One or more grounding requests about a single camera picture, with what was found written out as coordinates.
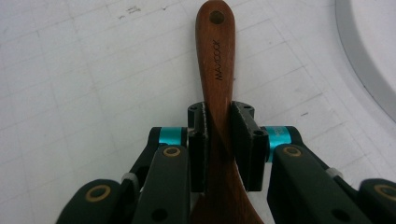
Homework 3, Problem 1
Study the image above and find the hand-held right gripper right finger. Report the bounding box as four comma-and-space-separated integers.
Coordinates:
231, 100, 372, 224

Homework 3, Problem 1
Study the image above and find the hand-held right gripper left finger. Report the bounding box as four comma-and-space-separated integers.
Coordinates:
130, 102, 209, 224

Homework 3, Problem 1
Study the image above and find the white utensil rack stand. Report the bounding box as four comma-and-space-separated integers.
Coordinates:
334, 0, 396, 124

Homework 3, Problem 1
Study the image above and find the dark wooden spoon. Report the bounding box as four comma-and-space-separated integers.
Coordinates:
190, 0, 266, 224

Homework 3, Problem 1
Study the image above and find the white grid mat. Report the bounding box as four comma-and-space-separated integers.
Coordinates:
0, 0, 396, 224

